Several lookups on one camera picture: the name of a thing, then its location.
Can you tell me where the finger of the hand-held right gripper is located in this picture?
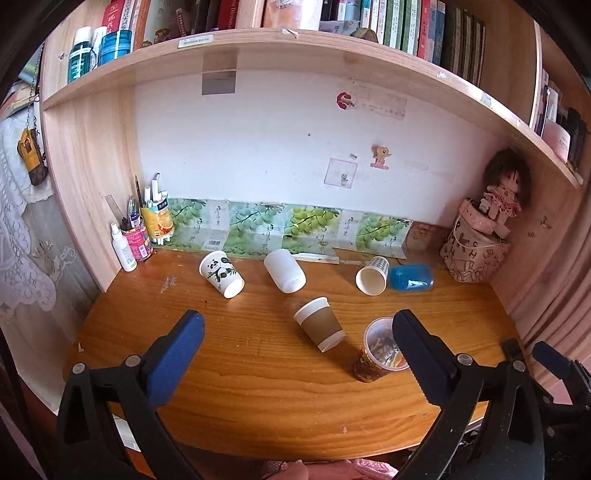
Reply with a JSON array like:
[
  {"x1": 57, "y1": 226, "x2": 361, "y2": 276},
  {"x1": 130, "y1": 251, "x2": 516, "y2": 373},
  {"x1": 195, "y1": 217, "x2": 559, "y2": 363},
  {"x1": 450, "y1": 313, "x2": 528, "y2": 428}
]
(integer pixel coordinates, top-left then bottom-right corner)
[
  {"x1": 532, "y1": 342, "x2": 591, "y2": 409},
  {"x1": 502, "y1": 339, "x2": 528, "y2": 366}
]

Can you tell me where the brown patterned clear cup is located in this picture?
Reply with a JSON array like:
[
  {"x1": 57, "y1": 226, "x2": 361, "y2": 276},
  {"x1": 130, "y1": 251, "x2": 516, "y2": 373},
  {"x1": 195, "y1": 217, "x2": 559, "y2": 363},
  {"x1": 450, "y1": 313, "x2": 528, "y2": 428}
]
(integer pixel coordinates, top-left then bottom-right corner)
[{"x1": 354, "y1": 317, "x2": 410, "y2": 383}]

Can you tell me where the panda print paper cup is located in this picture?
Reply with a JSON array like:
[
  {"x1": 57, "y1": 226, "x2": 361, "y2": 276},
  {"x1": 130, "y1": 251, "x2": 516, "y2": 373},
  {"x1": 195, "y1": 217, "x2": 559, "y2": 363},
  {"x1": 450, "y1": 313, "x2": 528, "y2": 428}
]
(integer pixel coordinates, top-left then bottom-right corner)
[{"x1": 199, "y1": 250, "x2": 245, "y2": 299}]

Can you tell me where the pink pen holder can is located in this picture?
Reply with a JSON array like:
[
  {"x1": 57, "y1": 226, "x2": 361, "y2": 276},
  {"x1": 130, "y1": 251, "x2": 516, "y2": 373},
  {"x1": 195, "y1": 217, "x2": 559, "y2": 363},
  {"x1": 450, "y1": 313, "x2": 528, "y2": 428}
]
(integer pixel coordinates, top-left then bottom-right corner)
[{"x1": 120, "y1": 225, "x2": 154, "y2": 263}]

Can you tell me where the pens bunch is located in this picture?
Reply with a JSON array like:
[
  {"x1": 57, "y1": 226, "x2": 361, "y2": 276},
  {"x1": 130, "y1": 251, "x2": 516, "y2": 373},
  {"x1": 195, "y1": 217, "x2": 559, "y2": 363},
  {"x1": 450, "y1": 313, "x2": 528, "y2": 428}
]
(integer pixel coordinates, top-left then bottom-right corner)
[{"x1": 120, "y1": 175, "x2": 145, "y2": 232}]

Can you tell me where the pink curtain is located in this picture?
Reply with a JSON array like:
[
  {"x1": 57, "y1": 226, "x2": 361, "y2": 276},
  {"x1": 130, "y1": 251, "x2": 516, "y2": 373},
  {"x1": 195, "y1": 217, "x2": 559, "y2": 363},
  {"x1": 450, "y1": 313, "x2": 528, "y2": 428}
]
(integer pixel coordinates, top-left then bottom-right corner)
[{"x1": 489, "y1": 152, "x2": 591, "y2": 398}]

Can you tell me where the row of dark books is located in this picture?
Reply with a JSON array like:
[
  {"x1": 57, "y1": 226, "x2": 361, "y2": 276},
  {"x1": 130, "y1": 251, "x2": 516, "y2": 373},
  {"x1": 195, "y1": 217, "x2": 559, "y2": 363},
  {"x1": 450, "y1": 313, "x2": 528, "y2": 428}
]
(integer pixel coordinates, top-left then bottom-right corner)
[{"x1": 531, "y1": 68, "x2": 591, "y2": 172}]

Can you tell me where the white capped bottle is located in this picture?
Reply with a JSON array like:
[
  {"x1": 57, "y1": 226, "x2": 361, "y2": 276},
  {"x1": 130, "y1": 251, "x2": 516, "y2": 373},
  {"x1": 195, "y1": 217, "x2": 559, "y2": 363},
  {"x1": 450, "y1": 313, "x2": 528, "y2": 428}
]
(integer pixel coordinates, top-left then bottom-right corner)
[{"x1": 91, "y1": 26, "x2": 108, "y2": 69}]

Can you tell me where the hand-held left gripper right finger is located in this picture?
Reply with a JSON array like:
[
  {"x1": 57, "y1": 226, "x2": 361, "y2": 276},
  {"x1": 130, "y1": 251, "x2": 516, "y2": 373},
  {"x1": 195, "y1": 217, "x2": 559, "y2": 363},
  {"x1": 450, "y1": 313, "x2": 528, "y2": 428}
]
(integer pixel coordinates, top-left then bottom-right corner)
[{"x1": 392, "y1": 309, "x2": 546, "y2": 480}]

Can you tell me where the white plastic cup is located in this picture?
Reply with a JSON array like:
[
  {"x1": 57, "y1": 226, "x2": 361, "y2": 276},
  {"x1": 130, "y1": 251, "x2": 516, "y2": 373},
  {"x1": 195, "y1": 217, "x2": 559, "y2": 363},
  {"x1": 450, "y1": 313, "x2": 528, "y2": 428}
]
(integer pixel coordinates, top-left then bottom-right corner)
[{"x1": 263, "y1": 248, "x2": 307, "y2": 294}]

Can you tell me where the white wrapped straw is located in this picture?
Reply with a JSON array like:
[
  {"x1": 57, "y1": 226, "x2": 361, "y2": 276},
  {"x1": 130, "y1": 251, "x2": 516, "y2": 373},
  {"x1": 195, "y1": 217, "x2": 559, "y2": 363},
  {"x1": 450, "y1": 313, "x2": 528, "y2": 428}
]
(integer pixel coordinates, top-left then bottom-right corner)
[{"x1": 294, "y1": 251, "x2": 341, "y2": 265}]

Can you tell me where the blue plastic cup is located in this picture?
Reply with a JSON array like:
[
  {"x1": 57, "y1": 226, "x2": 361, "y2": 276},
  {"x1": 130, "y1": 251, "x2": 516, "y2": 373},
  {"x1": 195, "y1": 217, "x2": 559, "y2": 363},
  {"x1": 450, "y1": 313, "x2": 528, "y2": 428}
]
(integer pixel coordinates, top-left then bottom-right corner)
[{"x1": 389, "y1": 265, "x2": 435, "y2": 293}]

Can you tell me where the clear ruler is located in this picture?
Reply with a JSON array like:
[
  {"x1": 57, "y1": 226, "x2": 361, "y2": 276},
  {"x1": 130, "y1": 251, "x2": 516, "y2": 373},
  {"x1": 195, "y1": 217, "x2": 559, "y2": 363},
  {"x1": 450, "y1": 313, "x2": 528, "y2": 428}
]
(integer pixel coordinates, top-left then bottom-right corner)
[{"x1": 104, "y1": 194, "x2": 126, "y2": 227}]

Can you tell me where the printed fabric basket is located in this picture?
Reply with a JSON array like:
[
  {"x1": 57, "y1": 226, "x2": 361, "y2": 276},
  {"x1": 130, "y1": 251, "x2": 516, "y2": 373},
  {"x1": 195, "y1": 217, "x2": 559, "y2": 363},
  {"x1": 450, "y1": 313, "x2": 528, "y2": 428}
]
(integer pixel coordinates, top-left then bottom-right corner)
[{"x1": 438, "y1": 198, "x2": 511, "y2": 284}]

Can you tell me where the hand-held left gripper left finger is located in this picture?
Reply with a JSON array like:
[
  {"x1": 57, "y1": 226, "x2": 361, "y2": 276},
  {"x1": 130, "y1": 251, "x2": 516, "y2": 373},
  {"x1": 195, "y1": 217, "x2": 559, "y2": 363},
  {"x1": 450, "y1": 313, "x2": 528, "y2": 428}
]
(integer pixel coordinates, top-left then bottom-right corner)
[{"x1": 57, "y1": 309, "x2": 206, "y2": 480}]

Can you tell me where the white markers bunch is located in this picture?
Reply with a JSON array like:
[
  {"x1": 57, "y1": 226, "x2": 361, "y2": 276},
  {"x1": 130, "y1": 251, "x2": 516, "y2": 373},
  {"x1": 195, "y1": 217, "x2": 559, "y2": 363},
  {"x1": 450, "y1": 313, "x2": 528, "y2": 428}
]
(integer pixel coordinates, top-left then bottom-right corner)
[{"x1": 143, "y1": 173, "x2": 170, "y2": 209}]

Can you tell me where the checkered paper cup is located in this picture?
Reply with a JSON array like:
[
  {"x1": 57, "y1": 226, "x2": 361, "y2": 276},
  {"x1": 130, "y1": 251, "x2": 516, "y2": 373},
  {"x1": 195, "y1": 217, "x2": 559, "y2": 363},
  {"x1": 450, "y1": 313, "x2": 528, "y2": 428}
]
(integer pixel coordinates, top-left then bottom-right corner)
[{"x1": 355, "y1": 256, "x2": 390, "y2": 296}]

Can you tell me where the grey tape patch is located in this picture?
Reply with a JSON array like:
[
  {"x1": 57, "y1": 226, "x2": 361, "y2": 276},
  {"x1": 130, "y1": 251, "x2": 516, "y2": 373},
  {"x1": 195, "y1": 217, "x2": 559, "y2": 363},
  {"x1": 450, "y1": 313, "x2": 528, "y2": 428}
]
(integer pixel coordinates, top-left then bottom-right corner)
[{"x1": 201, "y1": 71, "x2": 236, "y2": 96}]

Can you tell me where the brown haired doll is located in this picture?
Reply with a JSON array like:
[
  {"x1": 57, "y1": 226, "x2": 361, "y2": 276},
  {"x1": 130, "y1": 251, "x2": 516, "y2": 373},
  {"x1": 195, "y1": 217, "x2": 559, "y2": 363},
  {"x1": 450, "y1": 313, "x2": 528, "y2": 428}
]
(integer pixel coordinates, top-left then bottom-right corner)
[{"x1": 479, "y1": 147, "x2": 533, "y2": 239}]

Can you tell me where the pink square sticker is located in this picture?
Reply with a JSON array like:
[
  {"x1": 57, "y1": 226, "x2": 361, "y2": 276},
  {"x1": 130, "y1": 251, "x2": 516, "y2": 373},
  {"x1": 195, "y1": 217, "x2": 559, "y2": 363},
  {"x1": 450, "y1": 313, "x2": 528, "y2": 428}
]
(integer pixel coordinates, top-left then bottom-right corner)
[{"x1": 324, "y1": 157, "x2": 358, "y2": 189}]

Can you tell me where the orange pen holder can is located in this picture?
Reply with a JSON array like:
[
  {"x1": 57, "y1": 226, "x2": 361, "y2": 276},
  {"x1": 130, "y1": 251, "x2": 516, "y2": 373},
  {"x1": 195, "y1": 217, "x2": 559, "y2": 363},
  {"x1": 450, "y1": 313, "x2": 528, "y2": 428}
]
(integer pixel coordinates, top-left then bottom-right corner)
[{"x1": 140, "y1": 200, "x2": 175, "y2": 241}]

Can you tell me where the wooden bookshelf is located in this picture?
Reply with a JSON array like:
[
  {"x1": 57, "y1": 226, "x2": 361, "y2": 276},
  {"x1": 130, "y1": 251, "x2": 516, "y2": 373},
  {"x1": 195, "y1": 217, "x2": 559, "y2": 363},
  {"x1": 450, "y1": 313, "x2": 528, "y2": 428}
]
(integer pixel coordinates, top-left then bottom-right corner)
[{"x1": 39, "y1": 0, "x2": 591, "y2": 296}]

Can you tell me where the person's pink clothing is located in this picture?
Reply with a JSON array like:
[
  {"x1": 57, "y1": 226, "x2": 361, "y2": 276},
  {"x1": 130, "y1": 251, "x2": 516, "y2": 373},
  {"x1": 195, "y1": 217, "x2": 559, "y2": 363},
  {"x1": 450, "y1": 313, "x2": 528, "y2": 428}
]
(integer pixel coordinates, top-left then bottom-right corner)
[{"x1": 260, "y1": 458, "x2": 399, "y2": 480}]

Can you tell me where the yellow pony sticker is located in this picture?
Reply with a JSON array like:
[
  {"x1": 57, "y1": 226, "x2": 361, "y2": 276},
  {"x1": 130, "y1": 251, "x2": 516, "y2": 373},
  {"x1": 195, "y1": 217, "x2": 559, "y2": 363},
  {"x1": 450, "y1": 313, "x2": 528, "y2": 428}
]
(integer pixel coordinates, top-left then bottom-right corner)
[{"x1": 370, "y1": 145, "x2": 394, "y2": 170}]

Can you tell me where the teal bottle white cap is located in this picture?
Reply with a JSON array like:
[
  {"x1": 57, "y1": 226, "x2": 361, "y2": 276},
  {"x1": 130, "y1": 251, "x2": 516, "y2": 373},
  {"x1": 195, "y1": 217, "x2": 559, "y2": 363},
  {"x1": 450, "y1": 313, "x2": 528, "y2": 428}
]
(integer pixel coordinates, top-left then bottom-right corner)
[{"x1": 67, "y1": 27, "x2": 93, "y2": 84}]

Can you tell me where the green grape print carton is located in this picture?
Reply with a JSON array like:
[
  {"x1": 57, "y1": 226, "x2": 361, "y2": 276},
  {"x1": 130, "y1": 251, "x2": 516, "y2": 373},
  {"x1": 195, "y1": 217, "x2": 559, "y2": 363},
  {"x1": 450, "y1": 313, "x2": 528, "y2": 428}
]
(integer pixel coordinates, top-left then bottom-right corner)
[
  {"x1": 221, "y1": 201, "x2": 284, "y2": 258},
  {"x1": 163, "y1": 198, "x2": 230, "y2": 252},
  {"x1": 281, "y1": 205, "x2": 343, "y2": 259},
  {"x1": 336, "y1": 210, "x2": 414, "y2": 260}
]

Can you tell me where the brown yellow key pouch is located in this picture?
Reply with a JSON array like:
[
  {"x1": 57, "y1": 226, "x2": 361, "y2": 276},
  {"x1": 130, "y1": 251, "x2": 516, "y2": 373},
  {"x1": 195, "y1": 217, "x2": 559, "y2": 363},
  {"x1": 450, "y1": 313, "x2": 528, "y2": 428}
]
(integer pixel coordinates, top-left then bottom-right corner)
[{"x1": 17, "y1": 128, "x2": 49, "y2": 187}]

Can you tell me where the blue jar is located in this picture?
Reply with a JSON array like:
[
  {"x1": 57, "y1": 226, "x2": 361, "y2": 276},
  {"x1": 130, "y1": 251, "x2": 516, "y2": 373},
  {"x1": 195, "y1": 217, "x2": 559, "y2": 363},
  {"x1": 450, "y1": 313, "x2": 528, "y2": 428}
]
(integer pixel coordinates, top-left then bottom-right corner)
[{"x1": 98, "y1": 30, "x2": 134, "y2": 68}]

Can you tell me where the brown paper cup white rim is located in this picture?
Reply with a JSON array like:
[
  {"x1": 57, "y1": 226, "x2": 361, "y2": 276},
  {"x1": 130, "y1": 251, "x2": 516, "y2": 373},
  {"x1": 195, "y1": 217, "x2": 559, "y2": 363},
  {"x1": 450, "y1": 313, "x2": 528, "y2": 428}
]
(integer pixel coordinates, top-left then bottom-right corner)
[{"x1": 294, "y1": 297, "x2": 346, "y2": 354}]

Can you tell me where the white spray bottle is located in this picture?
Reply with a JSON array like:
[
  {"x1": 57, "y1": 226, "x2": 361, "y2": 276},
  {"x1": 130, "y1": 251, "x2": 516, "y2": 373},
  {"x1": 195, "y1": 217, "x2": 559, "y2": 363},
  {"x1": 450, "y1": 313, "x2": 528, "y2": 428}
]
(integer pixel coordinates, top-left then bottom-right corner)
[{"x1": 110, "y1": 223, "x2": 138, "y2": 273}]

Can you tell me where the white lace curtain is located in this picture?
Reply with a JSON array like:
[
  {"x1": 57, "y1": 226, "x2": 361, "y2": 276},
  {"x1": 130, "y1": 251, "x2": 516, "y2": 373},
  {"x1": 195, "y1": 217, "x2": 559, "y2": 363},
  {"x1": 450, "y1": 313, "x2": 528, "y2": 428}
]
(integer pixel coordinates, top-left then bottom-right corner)
[{"x1": 0, "y1": 111, "x2": 95, "y2": 324}]

